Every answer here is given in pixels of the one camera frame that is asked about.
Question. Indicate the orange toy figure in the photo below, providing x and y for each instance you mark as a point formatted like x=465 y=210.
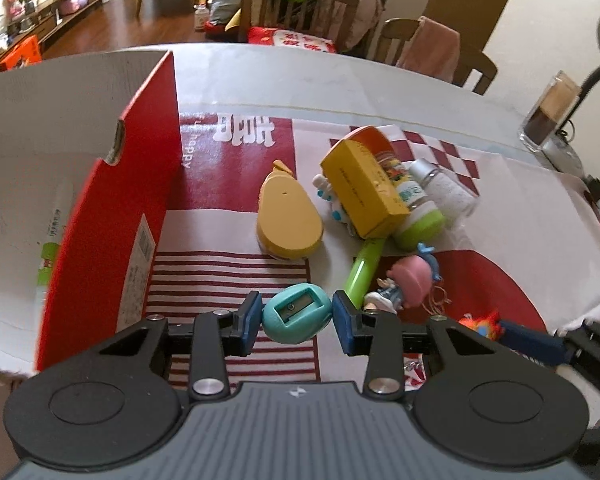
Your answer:
x=482 y=326

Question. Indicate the pink towel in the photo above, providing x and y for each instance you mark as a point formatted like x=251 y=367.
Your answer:
x=430 y=50

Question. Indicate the pink bag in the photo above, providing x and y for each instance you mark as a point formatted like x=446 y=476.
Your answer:
x=74 y=4

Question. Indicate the green marker pen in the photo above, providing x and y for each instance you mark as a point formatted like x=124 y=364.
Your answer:
x=365 y=267

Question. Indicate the pink-haired doll figure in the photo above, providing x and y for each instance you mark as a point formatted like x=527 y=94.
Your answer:
x=410 y=280

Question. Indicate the yellow pear-shaped case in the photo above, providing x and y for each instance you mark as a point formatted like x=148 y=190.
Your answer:
x=287 y=215

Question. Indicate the white bottle with silver cap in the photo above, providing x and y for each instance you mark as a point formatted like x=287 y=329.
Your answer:
x=447 y=190

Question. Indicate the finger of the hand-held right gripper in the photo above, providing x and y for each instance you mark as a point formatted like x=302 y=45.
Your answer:
x=530 y=344

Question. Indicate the teal pencil sharpener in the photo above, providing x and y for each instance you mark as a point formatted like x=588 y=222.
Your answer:
x=296 y=314

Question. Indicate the orange crate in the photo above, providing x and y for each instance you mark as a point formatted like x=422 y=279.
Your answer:
x=20 y=55

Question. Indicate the red cardboard box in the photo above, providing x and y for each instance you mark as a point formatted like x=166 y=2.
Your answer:
x=105 y=220

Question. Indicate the yellow carton box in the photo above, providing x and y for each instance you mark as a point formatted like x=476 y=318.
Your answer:
x=360 y=185

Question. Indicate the red printed seat cushion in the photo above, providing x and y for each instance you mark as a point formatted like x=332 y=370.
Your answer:
x=292 y=40

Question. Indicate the orange-lidded green canister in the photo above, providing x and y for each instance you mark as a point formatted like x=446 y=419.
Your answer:
x=412 y=200

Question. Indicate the wooden tv cabinet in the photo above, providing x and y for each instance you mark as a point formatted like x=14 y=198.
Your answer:
x=55 y=15

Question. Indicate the red white printed tablecloth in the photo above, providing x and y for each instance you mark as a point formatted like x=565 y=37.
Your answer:
x=220 y=185

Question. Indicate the clear glass jar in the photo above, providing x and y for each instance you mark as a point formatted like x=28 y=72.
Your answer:
x=547 y=115

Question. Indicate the black power plug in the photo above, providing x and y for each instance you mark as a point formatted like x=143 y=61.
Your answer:
x=594 y=187

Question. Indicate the wooden chair with towel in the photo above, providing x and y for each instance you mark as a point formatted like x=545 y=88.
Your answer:
x=480 y=65

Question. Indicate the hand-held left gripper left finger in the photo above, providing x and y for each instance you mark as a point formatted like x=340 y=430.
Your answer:
x=250 y=317

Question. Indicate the white green glue tube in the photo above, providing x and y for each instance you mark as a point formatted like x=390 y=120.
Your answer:
x=52 y=240

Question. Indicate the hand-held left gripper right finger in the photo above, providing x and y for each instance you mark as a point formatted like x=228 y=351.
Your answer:
x=344 y=322

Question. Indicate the small plastic bottle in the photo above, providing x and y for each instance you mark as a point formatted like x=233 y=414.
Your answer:
x=201 y=19

